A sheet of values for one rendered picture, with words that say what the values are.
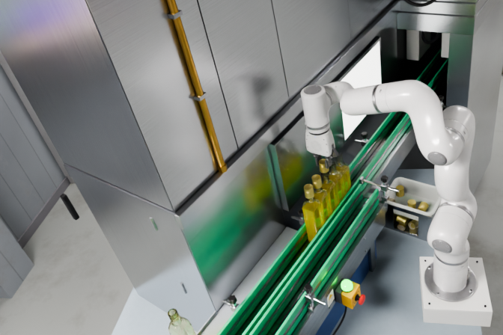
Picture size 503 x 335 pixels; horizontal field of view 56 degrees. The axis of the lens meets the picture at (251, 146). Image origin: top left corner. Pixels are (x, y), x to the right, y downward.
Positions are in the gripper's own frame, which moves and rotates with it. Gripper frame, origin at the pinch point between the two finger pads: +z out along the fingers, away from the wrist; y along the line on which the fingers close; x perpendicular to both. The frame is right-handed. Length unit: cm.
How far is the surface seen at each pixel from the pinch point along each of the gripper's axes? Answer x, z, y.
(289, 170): -6.5, 3.4, -11.9
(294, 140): 0.1, -6.3, -11.9
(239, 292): -48, 31, -13
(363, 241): -2.8, 34.5, 15.4
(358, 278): -6, 55, 13
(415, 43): 115, 10, -11
